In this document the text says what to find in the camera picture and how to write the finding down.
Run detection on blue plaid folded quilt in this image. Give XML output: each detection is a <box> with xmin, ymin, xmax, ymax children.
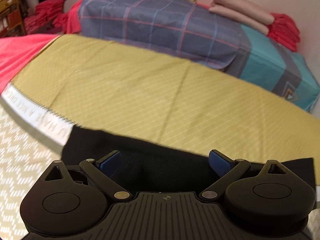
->
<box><xmin>78</xmin><ymin>0</ymin><xmax>242</xmax><ymax>69</ymax></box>

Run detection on yellow white patterned bedsheet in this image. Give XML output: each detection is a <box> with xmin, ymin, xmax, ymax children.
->
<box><xmin>1</xmin><ymin>35</ymin><xmax>319</xmax><ymax>239</ymax></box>

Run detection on red folded clothes pile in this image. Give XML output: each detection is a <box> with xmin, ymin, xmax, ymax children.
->
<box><xmin>267</xmin><ymin>13</ymin><xmax>300</xmax><ymax>52</ymax></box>

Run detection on pink bedsheet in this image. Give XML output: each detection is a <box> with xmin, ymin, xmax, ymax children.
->
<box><xmin>0</xmin><ymin>34</ymin><xmax>58</xmax><ymax>93</ymax></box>

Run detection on pink folded towels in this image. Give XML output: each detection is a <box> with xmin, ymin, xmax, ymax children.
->
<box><xmin>208</xmin><ymin>0</ymin><xmax>274</xmax><ymax>36</ymax></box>

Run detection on wooden shelf with items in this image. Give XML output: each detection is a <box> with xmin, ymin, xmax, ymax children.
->
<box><xmin>1</xmin><ymin>0</ymin><xmax>26</xmax><ymax>38</ymax></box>

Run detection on red folded fabric stack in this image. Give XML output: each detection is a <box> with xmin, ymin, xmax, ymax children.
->
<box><xmin>24</xmin><ymin>0</ymin><xmax>83</xmax><ymax>35</ymax></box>

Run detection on black knit pants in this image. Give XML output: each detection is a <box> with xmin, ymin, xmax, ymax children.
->
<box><xmin>61</xmin><ymin>125</ymin><xmax>317</xmax><ymax>198</ymax></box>

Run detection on teal grey folded blanket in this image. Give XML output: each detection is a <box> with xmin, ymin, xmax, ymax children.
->
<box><xmin>225</xmin><ymin>24</ymin><xmax>319</xmax><ymax>113</ymax></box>

